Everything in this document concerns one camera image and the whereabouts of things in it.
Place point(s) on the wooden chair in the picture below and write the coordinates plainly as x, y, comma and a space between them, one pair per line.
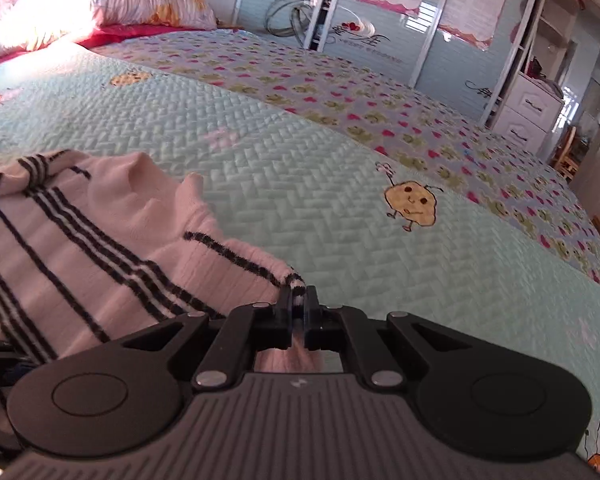
569, 155

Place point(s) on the white drawer cabinet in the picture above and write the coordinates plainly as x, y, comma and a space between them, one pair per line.
527, 110

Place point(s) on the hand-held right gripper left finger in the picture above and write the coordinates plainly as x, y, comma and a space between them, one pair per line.
283, 310

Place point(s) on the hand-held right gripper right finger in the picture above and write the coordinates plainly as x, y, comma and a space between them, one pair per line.
312, 310

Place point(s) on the floral pillows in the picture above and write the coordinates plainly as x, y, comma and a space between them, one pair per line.
80, 5

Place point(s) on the pale blue sliding wardrobe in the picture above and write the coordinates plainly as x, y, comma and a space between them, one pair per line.
380, 45

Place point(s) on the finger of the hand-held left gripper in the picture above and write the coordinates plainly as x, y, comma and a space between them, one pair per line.
10, 365

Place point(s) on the red bed sheet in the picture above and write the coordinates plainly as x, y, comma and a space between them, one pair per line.
125, 35

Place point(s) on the grey plastic hoops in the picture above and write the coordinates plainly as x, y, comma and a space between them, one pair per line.
292, 15

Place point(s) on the striped white knit sweater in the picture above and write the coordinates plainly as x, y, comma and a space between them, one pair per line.
80, 250

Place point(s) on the green quilted bee bedspread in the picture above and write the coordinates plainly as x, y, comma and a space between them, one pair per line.
330, 185

